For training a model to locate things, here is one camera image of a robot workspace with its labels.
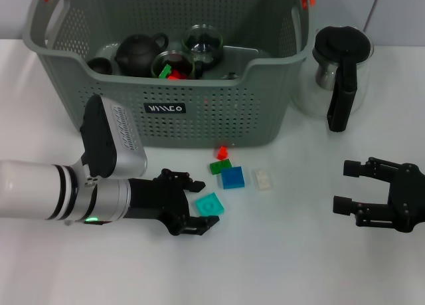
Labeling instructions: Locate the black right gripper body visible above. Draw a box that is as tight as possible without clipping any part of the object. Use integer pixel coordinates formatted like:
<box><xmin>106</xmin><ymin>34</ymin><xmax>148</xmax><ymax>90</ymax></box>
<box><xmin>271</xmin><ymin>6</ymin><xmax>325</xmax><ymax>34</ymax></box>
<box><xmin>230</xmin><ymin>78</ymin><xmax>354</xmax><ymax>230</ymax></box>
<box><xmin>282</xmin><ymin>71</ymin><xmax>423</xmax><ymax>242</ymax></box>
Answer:
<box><xmin>386</xmin><ymin>163</ymin><xmax>425</xmax><ymax>234</ymax></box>

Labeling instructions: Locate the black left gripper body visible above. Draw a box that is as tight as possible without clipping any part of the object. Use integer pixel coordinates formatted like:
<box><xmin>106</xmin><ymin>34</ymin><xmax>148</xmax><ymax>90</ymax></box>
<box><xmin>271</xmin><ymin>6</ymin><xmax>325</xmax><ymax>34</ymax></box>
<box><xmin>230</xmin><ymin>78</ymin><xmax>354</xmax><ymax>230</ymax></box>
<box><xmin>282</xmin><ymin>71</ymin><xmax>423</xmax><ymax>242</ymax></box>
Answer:
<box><xmin>127</xmin><ymin>168</ymin><xmax>193</xmax><ymax>237</ymax></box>

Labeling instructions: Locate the cyan toy brick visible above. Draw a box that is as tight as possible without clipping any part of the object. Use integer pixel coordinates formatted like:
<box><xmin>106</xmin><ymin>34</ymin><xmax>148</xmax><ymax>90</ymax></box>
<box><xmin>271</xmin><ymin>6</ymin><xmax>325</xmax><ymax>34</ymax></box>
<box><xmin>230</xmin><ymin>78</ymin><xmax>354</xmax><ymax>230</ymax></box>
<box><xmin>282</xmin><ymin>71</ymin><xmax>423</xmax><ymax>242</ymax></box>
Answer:
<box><xmin>194</xmin><ymin>192</ymin><xmax>225</xmax><ymax>217</ymax></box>

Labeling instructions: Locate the blue toy brick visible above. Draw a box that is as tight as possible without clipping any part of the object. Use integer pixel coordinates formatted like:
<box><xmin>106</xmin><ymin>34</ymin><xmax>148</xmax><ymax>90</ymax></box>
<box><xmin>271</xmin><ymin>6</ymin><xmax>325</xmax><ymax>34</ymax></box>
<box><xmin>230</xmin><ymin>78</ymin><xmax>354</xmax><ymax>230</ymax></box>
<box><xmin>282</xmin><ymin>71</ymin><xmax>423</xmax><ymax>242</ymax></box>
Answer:
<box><xmin>220</xmin><ymin>167</ymin><xmax>246</xmax><ymax>190</ymax></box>

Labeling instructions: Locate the grey-green perforated storage bin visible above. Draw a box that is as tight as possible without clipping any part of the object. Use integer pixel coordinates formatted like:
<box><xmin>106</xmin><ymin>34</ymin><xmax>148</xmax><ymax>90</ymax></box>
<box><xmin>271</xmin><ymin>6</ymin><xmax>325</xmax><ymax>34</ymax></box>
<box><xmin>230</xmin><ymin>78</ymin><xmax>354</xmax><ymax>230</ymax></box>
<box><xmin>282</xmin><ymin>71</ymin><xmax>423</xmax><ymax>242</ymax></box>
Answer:
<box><xmin>22</xmin><ymin>0</ymin><xmax>316</xmax><ymax>150</ymax></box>

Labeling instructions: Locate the small black clay teacup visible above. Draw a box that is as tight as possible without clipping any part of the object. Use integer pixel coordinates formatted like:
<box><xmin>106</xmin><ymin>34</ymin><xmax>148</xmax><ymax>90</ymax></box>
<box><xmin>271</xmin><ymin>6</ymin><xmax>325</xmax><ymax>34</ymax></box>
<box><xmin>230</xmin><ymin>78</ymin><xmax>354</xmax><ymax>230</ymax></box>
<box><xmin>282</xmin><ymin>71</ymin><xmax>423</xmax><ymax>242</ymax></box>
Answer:
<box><xmin>87</xmin><ymin>57</ymin><xmax>114</xmax><ymax>76</ymax></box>

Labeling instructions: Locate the glass pitcher black lid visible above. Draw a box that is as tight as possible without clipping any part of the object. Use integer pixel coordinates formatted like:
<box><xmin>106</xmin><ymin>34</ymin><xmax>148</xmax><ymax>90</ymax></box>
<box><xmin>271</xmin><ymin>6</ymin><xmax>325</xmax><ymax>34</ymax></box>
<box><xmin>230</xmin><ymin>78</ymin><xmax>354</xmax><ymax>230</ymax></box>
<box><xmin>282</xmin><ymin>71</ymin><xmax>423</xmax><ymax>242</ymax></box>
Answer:
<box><xmin>291</xmin><ymin>25</ymin><xmax>375</xmax><ymax>134</ymax></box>

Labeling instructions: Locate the black clay teapot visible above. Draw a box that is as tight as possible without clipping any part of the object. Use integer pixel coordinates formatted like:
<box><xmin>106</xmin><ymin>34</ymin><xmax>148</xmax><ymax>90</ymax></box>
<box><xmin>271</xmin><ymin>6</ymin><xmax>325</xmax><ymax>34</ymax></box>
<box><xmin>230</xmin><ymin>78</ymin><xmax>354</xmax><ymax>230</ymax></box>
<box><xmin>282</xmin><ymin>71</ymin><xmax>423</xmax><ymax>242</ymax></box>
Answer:
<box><xmin>115</xmin><ymin>32</ymin><xmax>169</xmax><ymax>77</ymax></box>

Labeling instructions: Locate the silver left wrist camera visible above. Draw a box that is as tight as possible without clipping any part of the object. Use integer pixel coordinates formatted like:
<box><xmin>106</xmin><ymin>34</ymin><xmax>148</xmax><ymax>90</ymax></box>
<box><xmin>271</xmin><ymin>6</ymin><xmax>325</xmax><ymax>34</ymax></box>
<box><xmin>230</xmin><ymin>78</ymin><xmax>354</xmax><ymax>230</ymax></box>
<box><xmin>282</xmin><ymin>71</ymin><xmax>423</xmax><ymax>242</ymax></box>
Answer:
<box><xmin>78</xmin><ymin>94</ymin><xmax>148</xmax><ymax>179</ymax></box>

